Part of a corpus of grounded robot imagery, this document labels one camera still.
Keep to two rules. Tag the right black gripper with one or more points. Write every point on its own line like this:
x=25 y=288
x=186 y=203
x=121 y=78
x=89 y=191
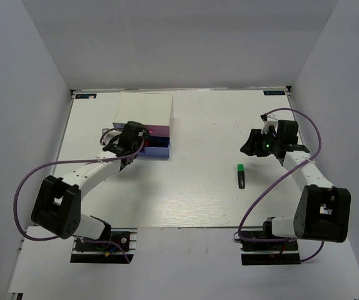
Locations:
x=251 y=148

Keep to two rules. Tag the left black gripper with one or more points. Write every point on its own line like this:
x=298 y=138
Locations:
x=143 y=137

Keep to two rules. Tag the wide purple-blue drawer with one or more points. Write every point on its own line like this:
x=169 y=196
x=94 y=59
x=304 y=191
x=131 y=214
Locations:
x=159 y=152

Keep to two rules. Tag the green cap highlighter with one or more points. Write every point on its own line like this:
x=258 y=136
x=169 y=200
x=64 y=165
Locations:
x=241 y=176

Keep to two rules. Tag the pink drawer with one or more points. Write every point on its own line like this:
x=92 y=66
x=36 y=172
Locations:
x=159 y=131

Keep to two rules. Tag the white mini drawer cabinet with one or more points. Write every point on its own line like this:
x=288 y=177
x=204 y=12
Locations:
x=145 y=108

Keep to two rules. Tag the pink cap highlighter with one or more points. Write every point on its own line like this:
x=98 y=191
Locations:
x=154 y=144

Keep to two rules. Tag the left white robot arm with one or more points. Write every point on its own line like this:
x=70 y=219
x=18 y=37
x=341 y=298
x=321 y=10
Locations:
x=58 y=204

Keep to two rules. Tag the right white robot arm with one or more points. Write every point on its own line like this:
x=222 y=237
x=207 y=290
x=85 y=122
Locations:
x=323 y=210

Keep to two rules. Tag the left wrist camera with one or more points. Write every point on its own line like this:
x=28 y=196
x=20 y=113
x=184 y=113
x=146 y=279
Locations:
x=108 y=134

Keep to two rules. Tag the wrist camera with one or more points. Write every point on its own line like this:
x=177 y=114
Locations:
x=268 y=120
x=108 y=134

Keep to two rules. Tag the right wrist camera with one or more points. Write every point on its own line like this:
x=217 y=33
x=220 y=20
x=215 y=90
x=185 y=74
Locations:
x=268 y=120

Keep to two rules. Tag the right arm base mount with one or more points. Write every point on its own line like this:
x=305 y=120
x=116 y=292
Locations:
x=268 y=254

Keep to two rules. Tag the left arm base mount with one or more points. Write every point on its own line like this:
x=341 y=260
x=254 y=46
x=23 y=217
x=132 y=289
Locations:
x=120 y=252

